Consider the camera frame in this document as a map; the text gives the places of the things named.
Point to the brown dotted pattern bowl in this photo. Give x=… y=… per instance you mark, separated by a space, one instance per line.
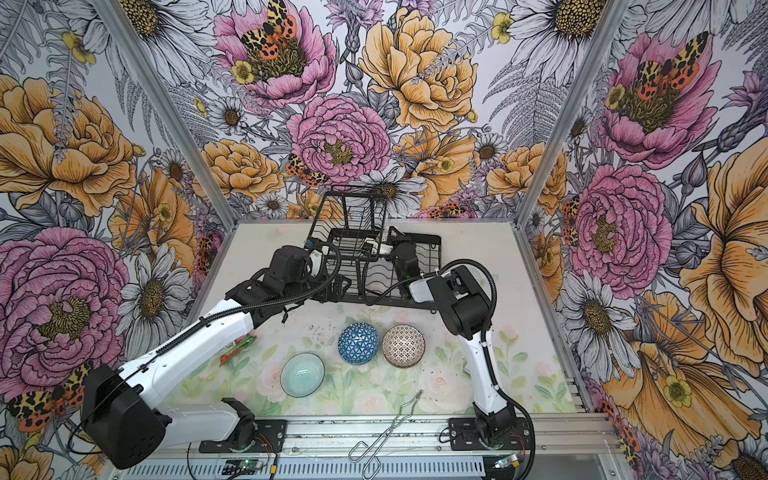
x=403 y=346

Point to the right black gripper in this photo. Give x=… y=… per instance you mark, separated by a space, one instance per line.
x=395 y=240

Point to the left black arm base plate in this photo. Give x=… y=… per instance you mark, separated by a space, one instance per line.
x=250 y=436

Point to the mint green bowl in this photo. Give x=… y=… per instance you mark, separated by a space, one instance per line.
x=302 y=375

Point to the aluminium front rail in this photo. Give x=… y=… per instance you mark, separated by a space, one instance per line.
x=550 y=446

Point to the green snack packet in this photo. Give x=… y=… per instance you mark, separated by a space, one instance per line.
x=236 y=348

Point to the black wire dish rack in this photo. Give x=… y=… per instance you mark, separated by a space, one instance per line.
x=349 y=220

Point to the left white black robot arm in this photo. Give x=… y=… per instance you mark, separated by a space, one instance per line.
x=124 y=411

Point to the metal wire tongs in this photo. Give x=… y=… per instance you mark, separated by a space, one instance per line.
x=366 y=454

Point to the left green circuit board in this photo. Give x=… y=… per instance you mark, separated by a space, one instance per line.
x=235 y=468

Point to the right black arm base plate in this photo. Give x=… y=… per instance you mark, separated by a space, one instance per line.
x=464 y=436

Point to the right green circuit board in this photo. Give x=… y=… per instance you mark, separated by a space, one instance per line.
x=509 y=461

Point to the blue triangle pattern bowl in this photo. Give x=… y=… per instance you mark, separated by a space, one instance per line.
x=358 y=343

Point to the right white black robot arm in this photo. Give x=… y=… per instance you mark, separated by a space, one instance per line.
x=464 y=294

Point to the green circuit board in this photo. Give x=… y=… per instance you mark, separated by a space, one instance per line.
x=235 y=468
x=509 y=461

